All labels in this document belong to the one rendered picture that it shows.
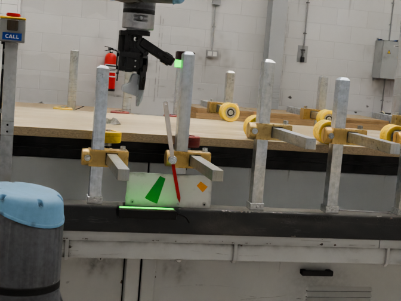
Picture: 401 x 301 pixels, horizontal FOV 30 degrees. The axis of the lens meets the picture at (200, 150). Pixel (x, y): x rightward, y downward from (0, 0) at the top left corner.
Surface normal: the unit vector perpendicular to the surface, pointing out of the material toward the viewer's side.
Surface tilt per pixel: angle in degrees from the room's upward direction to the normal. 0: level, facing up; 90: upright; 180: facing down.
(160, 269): 90
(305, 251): 90
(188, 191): 90
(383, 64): 90
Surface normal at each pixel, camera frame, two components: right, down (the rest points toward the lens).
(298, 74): 0.27, 0.13
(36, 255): 0.49, 0.14
